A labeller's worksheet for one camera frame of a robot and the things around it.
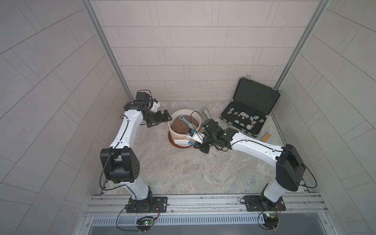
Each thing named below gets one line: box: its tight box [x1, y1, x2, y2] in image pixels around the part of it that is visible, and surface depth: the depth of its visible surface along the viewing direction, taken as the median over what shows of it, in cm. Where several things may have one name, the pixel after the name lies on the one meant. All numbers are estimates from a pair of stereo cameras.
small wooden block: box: [260, 132, 272, 143], surface depth 98 cm
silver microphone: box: [202, 108, 212, 121], surface depth 109 cm
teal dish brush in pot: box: [179, 115, 197, 130], surface depth 92 cm
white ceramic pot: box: [167, 109, 202, 147], surface depth 91 cm
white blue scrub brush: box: [174, 139, 196, 146], surface depth 80 cm
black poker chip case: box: [219, 74, 282, 138], surface depth 105 cm
